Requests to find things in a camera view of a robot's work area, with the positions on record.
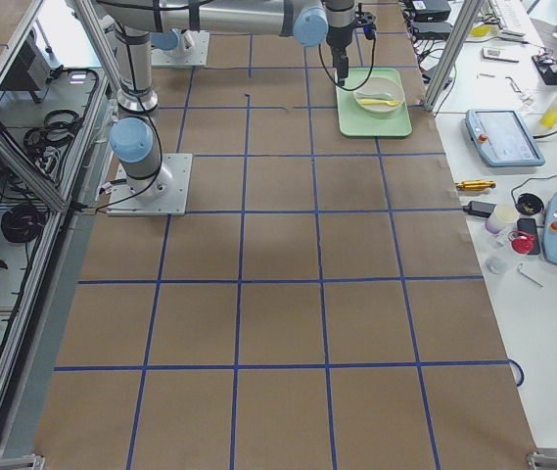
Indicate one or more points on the black power adapter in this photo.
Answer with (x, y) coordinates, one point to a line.
(479, 209)

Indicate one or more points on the teach pendant far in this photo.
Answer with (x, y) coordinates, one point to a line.
(502, 138)

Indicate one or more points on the light green tray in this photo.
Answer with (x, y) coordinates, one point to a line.
(356, 122)

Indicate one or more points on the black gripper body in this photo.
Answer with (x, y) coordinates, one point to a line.
(339, 37)

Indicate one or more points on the aluminium frame post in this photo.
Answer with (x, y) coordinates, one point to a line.
(461, 29)

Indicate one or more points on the yellow plastic fork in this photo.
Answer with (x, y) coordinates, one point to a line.
(379, 102)

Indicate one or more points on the grey green plastic spoon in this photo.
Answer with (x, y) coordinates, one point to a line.
(379, 95)

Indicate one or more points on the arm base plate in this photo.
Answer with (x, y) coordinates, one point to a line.
(180, 49)
(168, 195)

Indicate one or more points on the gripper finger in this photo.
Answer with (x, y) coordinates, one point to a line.
(342, 75)

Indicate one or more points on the white plastic cup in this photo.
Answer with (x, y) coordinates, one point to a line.
(501, 217)

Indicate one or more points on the white round plate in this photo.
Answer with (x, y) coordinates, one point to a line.
(381, 84)

